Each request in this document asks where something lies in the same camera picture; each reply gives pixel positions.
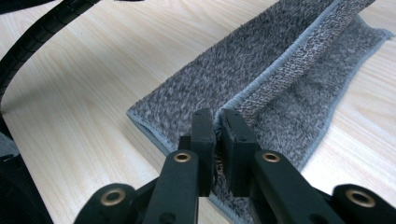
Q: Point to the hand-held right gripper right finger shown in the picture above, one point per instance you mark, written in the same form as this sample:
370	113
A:
238	140

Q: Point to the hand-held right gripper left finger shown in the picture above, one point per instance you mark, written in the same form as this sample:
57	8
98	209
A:
203	140

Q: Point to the grey fluffy towel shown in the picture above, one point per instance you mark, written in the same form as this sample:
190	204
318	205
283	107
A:
218	77

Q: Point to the dark cloth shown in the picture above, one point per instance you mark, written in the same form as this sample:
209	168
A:
18	193

